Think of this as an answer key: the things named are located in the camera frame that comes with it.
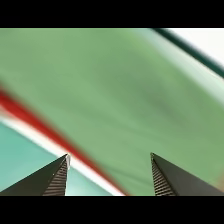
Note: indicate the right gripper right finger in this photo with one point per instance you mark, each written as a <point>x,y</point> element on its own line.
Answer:
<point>176,181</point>

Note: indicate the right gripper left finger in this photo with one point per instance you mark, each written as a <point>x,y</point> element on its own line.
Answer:
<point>46,182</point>

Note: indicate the pale green garment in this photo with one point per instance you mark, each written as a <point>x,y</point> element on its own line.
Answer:
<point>116,96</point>

